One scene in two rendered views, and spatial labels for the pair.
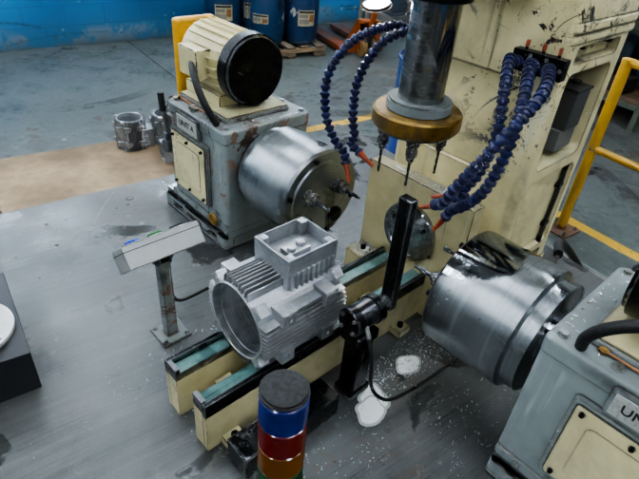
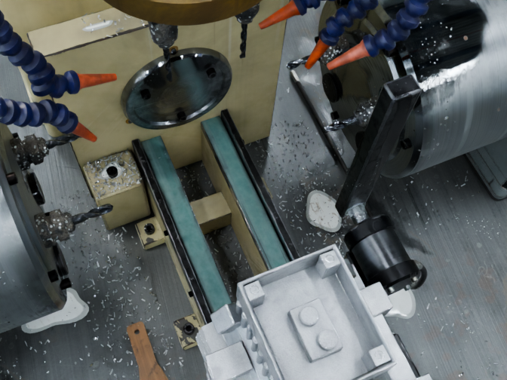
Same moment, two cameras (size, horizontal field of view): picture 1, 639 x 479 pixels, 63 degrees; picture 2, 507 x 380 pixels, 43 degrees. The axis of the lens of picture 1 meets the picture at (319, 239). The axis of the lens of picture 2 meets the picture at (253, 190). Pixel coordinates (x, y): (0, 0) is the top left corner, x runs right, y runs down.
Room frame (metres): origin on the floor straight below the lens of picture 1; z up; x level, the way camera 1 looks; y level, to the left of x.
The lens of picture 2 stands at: (0.83, 0.21, 1.70)
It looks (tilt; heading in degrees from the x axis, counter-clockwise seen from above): 64 degrees down; 285
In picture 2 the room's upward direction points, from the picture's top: 7 degrees clockwise
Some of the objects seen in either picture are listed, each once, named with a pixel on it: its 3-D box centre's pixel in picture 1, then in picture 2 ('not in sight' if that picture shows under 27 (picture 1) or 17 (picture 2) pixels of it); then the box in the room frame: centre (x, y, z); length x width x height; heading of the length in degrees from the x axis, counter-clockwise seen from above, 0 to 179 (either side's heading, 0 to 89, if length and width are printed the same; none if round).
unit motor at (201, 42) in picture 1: (214, 101); not in sight; (1.41, 0.33, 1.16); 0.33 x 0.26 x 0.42; 45
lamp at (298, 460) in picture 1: (280, 449); not in sight; (0.39, 0.02, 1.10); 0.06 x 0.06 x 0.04
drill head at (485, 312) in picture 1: (512, 316); (443, 58); (0.75, -0.38, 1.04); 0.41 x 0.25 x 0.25; 45
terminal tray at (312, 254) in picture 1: (295, 253); (310, 332); (0.80, 0.04, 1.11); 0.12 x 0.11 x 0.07; 135
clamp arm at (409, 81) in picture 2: (396, 256); (371, 158); (0.80, -0.15, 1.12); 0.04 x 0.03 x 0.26; 135
